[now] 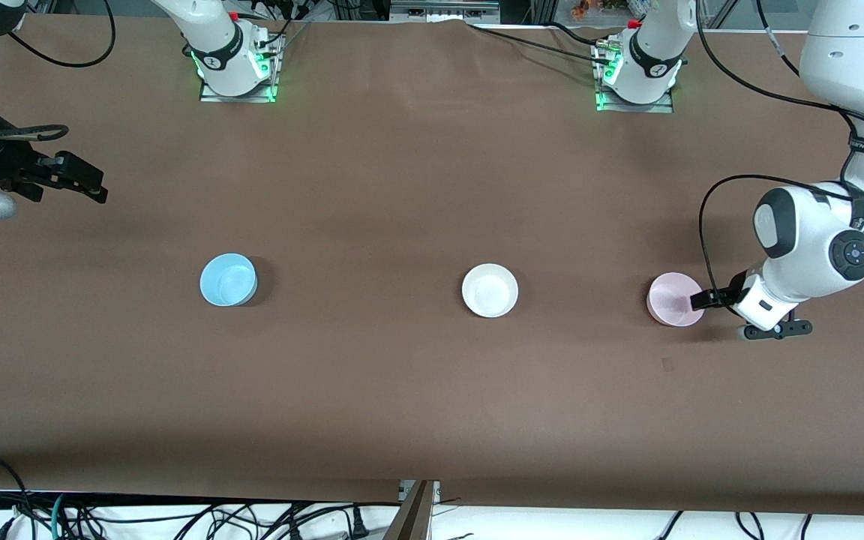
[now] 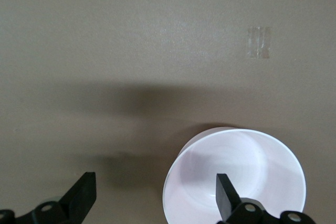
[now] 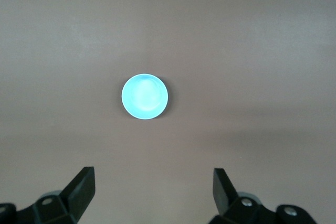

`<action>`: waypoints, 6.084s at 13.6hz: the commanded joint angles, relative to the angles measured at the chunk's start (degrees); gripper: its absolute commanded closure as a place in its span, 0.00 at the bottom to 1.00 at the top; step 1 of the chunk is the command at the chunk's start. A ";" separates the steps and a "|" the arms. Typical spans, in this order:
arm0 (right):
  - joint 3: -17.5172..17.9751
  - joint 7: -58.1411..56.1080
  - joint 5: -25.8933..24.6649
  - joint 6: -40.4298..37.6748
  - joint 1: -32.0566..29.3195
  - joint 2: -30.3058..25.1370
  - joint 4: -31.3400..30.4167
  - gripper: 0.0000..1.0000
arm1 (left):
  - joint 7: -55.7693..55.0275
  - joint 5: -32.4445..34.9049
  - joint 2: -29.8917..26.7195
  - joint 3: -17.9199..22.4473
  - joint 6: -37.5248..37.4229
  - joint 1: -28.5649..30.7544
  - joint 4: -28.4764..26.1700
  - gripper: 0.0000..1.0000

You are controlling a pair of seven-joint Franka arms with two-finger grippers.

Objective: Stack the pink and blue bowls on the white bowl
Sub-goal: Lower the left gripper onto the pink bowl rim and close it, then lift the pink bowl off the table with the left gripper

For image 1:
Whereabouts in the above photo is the white plastic bowl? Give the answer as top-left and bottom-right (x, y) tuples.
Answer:
(461, 262), (520, 319)

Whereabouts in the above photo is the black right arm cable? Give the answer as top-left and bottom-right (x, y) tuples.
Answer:
(0, 0), (116, 145)

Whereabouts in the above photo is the orange colourful background object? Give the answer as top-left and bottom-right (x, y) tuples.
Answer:
(571, 0), (628, 20)

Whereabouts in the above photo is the dark brown support beam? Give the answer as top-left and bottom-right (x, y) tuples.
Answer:
(384, 481), (435, 540)

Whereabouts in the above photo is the black base power cable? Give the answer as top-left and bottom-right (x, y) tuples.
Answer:
(248, 0), (313, 46)
(466, 21), (613, 68)

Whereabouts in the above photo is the silver aluminium frame rail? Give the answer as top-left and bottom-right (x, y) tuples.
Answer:
(391, 0), (500, 23)

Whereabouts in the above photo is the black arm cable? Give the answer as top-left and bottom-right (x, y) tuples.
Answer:
(0, 0), (116, 145)
(691, 0), (864, 295)

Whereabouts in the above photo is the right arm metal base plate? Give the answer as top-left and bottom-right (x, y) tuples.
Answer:
(199, 30), (284, 104)

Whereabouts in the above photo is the brown table cover sheet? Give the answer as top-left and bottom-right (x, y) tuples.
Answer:
(0, 13), (864, 518)

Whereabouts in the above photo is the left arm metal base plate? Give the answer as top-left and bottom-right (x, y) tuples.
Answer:
(595, 75), (675, 114)

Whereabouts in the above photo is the black right base power cable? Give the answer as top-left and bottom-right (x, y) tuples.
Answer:
(248, 0), (313, 46)

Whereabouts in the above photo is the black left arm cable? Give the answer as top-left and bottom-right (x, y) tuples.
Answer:
(691, 0), (864, 295)

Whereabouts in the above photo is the black left base power cable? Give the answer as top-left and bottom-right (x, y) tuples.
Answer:
(466, 21), (613, 68)

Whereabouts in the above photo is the silver metal bracket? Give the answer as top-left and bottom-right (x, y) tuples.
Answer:
(399, 480), (442, 505)

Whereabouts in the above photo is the blue plastic bowl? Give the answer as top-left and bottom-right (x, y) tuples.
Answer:
(199, 252), (258, 308)

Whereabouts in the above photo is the pink plastic bowl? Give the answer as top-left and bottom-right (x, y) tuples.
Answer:
(646, 271), (706, 328)

